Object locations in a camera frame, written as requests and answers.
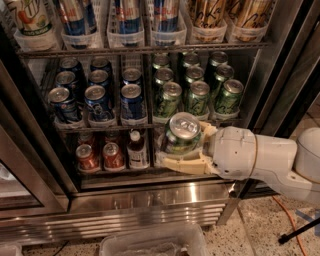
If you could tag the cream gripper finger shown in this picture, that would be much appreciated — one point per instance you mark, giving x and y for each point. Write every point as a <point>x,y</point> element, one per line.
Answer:
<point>195,163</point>
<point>207,131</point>

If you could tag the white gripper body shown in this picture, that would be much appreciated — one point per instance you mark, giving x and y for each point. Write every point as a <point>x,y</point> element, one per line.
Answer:
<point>234,150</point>

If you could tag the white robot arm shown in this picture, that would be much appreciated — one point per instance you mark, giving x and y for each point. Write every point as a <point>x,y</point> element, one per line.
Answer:
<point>288,167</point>

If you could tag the blue can front right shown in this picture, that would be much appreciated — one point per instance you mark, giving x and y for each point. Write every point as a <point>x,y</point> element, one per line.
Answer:
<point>132,102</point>

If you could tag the blue can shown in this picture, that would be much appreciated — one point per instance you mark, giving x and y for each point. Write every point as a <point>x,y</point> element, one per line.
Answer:
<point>132,102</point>
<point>132,76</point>
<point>64,105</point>
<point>68,79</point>
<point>101,63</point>
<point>99,77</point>
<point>97,101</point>
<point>73,65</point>

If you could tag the red can front right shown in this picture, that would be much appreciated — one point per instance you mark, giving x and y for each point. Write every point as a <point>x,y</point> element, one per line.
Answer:
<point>113,157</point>

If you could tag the red can back right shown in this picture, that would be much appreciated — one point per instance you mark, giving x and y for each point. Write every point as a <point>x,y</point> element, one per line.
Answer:
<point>112,137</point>

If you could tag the fridge sliding door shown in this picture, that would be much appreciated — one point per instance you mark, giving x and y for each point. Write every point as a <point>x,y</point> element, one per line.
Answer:
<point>282,78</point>

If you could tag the blue can front middle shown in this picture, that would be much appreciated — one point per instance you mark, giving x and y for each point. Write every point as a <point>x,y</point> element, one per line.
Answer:
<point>97,101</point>

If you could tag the red can front left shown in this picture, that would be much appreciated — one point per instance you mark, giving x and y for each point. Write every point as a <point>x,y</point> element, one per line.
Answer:
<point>87,159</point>

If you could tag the gold can left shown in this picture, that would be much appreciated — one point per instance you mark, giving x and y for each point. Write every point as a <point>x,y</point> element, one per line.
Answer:
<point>206,14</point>

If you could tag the gold can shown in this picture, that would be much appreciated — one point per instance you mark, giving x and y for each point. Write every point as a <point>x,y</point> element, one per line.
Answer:
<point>249,13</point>
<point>206,14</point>

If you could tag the red can back left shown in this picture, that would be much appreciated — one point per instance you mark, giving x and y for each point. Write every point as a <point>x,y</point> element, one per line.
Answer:
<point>87,138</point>

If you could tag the steel fridge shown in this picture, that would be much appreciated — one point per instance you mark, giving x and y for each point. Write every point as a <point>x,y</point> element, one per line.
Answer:
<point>52,201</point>

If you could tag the gold can right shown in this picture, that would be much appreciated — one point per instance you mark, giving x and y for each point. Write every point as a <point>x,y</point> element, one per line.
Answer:
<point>249,13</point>

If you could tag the red bull can right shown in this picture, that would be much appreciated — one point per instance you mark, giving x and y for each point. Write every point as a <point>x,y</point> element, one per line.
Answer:
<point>166,15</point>

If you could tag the red bull can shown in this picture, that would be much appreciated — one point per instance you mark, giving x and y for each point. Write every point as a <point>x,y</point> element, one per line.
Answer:
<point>77,16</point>
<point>128,16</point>
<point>166,15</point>

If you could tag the blue can back middle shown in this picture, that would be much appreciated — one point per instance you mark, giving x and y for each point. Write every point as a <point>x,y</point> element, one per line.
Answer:
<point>101,63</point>

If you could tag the red bull can middle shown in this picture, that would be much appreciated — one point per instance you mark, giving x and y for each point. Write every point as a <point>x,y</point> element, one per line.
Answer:
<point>128,16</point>

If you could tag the blue can front left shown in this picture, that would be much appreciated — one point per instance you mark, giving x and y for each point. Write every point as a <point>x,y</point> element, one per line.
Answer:
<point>64,105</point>

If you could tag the blue can back left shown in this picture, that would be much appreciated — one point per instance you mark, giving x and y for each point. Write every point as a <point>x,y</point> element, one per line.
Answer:
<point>73,65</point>

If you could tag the red bull can left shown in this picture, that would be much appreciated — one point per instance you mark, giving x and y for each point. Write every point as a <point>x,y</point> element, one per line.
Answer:
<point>77,16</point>

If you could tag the white green soda can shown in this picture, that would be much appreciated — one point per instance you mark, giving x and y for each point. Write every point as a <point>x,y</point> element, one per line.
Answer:
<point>30,16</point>

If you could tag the water bottle left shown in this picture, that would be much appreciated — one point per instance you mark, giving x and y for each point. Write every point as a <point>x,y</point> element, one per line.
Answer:
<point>157,148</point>

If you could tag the brown drink bottle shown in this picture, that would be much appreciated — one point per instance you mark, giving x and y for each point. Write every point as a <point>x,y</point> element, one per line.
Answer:
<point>137,151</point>

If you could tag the clear plastic bin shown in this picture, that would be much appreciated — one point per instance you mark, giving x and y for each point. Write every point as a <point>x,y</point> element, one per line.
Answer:
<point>165,240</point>

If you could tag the black stand leg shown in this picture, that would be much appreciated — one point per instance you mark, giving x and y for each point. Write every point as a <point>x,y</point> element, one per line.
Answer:
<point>286,237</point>

